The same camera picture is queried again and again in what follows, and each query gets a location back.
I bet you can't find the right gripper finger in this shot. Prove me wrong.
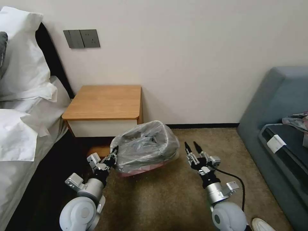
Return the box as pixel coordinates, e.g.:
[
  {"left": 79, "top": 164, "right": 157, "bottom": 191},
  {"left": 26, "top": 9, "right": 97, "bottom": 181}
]
[
  {"left": 193, "top": 141, "right": 206, "bottom": 162},
  {"left": 184, "top": 141, "right": 197, "bottom": 167}
]

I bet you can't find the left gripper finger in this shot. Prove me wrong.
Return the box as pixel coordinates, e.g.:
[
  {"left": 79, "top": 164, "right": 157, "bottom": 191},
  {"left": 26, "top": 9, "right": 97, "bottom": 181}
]
[
  {"left": 108, "top": 144, "right": 120, "bottom": 161},
  {"left": 107, "top": 156, "right": 118, "bottom": 169}
]

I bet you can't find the clear plastic garbage bag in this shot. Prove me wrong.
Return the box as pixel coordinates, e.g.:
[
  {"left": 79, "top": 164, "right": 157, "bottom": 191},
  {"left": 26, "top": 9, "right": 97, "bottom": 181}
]
[{"left": 110, "top": 121, "right": 180, "bottom": 174}]

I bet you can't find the pink trash can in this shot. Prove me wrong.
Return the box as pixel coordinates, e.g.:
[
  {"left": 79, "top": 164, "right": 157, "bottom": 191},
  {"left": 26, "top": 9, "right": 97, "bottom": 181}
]
[{"left": 118, "top": 154, "right": 180, "bottom": 179}]

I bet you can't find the black baseboard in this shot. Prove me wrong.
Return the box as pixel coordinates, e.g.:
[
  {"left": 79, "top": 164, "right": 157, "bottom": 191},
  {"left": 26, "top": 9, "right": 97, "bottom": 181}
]
[{"left": 165, "top": 123, "right": 241, "bottom": 129}]

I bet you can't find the wooden nightstand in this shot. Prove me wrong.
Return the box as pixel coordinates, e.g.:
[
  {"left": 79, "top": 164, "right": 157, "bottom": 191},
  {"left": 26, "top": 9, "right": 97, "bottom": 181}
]
[{"left": 62, "top": 84, "right": 144, "bottom": 159}]

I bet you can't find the white bed mattress sheet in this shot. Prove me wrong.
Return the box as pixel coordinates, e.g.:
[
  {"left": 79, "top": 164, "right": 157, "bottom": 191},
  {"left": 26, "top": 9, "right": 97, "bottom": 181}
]
[{"left": 0, "top": 76, "right": 73, "bottom": 226}]

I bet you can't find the person's white shoe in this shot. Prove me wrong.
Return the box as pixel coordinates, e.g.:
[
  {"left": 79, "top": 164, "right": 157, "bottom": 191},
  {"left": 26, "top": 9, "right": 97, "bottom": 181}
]
[{"left": 251, "top": 217, "right": 276, "bottom": 231}]

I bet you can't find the white tag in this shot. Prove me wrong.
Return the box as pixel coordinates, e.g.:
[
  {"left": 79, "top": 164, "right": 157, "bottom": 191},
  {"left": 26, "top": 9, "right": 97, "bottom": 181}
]
[{"left": 267, "top": 134, "right": 287, "bottom": 153}]

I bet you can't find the blue-grey sofa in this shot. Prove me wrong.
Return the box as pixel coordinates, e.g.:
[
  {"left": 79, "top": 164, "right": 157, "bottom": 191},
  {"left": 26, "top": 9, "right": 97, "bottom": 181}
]
[{"left": 237, "top": 66, "right": 308, "bottom": 231}]

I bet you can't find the white duvet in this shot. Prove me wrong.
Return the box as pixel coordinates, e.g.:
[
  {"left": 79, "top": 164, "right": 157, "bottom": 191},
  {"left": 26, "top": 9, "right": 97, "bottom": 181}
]
[{"left": 0, "top": 108, "right": 50, "bottom": 162}]

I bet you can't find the dark sofa seat cushion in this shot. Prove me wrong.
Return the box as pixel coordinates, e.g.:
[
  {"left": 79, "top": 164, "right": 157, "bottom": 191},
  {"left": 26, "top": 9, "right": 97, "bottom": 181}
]
[{"left": 259, "top": 123, "right": 308, "bottom": 174}]

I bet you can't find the patterned cloth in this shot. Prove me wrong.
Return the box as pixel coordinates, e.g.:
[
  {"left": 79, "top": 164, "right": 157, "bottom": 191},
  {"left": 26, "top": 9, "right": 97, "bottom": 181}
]
[{"left": 282, "top": 110, "right": 308, "bottom": 148}]

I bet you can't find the black headboard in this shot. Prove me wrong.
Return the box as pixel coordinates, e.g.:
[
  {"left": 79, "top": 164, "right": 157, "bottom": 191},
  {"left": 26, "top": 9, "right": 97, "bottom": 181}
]
[{"left": 35, "top": 22, "right": 74, "bottom": 99}]

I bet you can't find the large white pillow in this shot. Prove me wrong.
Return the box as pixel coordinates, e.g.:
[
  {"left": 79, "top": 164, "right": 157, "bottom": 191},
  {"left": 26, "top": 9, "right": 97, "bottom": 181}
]
[{"left": 0, "top": 6, "right": 58, "bottom": 101}]

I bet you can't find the grey pillow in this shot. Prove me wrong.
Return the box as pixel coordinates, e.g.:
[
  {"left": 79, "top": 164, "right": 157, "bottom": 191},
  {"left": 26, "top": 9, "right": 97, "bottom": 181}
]
[{"left": 0, "top": 31, "right": 9, "bottom": 79}]

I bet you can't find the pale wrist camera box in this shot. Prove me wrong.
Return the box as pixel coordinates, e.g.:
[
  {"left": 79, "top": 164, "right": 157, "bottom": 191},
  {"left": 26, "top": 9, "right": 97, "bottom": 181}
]
[
  {"left": 209, "top": 155, "right": 221, "bottom": 167},
  {"left": 86, "top": 153, "right": 101, "bottom": 169}
]

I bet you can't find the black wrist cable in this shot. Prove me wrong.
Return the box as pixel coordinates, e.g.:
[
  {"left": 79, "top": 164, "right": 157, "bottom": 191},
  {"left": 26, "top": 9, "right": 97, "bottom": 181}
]
[{"left": 211, "top": 165, "right": 246, "bottom": 213}]

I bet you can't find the grey wall socket panel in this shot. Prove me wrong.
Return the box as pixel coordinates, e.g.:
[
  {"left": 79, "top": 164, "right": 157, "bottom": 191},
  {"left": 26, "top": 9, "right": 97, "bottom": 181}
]
[{"left": 80, "top": 29, "right": 101, "bottom": 48}]

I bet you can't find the grey wall switch panel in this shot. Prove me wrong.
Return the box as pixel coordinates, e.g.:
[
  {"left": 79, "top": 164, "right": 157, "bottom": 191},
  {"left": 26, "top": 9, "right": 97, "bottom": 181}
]
[{"left": 63, "top": 30, "right": 85, "bottom": 49}]

